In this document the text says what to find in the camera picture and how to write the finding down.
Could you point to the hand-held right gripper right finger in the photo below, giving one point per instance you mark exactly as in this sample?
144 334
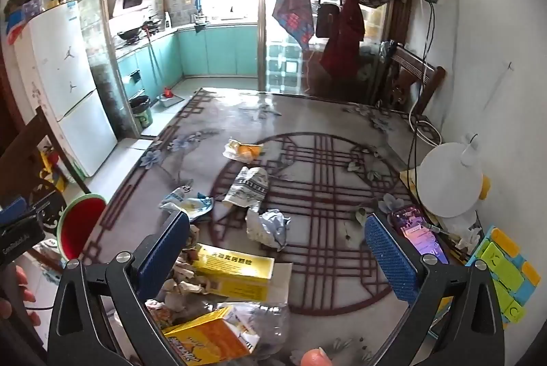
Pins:
391 259

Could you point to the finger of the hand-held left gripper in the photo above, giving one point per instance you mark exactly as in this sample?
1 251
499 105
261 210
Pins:
13 210

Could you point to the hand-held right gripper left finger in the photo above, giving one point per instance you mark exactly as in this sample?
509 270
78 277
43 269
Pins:
164 252

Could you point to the white paper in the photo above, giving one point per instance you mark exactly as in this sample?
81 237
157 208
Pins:
183 284

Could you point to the blue yellow plastic wrapper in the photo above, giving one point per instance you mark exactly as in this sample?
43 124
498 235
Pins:
192 205

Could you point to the red bin with green rim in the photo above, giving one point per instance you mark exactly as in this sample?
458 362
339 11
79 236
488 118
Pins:
79 227

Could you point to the yellow medicine box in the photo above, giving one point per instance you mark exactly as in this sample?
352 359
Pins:
239 268

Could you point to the orange cardboard box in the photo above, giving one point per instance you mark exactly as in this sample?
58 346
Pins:
205 338

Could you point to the patterned paper wrapper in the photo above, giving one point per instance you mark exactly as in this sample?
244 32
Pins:
248 188

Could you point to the white blue wrapper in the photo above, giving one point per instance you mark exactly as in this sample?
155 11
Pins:
267 227

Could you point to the clear plastic bag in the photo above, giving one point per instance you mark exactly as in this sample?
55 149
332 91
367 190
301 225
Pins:
269 323

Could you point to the orange item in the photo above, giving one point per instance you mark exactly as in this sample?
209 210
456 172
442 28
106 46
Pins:
243 151

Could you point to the person's left hand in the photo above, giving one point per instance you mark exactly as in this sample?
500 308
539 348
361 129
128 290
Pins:
23 280

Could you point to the person's right hand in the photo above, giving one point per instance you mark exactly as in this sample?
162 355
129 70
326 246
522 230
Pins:
316 358

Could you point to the purple glossy packet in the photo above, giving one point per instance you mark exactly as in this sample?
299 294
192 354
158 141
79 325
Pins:
412 229

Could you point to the yellow red floor toys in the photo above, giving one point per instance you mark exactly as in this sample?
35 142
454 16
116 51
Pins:
53 173

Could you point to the dark wooden chair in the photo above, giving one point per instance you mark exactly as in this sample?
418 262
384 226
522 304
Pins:
25 143

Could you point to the white tissue wad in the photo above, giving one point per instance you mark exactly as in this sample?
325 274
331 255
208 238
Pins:
463 237

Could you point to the patterned tablecloth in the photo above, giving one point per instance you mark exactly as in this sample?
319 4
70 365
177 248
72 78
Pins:
324 178

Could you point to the blue yellow green toy board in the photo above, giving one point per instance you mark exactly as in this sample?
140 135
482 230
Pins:
500 263

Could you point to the white refrigerator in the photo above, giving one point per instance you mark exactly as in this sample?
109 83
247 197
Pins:
60 84

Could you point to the green kitchen waste bin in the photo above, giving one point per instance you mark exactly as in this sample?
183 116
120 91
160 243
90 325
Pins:
142 113

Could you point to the brown wooden chair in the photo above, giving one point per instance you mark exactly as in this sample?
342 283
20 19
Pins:
416 71

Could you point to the blue box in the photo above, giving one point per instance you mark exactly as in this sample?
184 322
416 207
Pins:
30 12

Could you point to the black wok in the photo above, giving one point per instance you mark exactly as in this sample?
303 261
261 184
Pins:
128 33

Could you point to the teal lower kitchen cabinets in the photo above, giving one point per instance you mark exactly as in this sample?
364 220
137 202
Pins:
222 49

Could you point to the dark red hanging garment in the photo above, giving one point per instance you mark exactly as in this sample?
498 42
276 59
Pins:
342 45

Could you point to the clear plastic storage drawers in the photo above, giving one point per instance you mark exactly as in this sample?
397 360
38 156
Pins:
284 66

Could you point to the black hanging bag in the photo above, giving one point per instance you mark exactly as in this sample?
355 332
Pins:
327 22

